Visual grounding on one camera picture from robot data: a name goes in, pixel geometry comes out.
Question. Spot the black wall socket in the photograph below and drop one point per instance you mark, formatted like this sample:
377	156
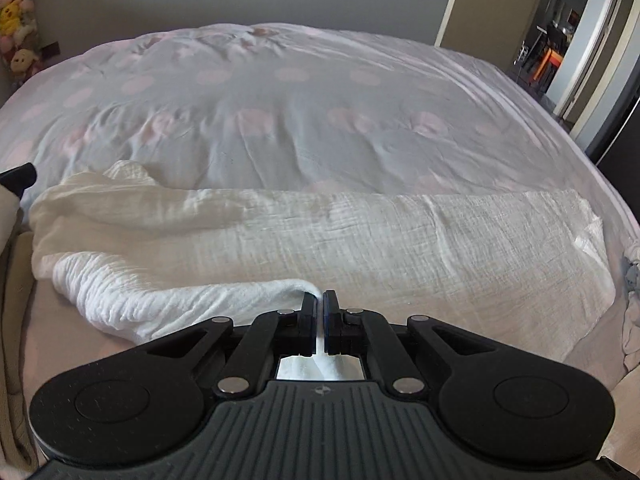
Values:
50	50

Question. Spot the cream door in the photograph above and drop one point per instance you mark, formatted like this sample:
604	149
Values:
480	10

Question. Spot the black sliding wardrobe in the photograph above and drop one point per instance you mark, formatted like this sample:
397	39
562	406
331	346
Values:
625	160

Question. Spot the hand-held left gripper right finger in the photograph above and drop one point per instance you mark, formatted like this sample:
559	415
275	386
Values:
330	327

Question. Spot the orange chair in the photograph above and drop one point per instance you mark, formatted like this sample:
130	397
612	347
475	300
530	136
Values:
547	65

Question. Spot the beige ribbed cloth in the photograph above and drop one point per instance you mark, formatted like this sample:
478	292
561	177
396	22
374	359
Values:
12	360

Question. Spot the column of plush toys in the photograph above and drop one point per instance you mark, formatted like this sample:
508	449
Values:
15	20

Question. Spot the white crinkled cloth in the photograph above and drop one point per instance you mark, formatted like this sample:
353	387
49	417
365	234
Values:
350	250

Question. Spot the small black cloth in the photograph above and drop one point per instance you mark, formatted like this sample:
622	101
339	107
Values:
20	177

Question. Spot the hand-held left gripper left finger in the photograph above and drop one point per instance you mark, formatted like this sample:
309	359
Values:
310	327

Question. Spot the white shirt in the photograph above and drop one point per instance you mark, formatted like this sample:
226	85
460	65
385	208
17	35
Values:
634	325

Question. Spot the beige folded garment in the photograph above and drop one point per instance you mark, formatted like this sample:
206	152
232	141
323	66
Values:
7	220

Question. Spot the pink dotted bed sheet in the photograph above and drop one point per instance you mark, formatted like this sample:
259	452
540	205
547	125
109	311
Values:
300	110

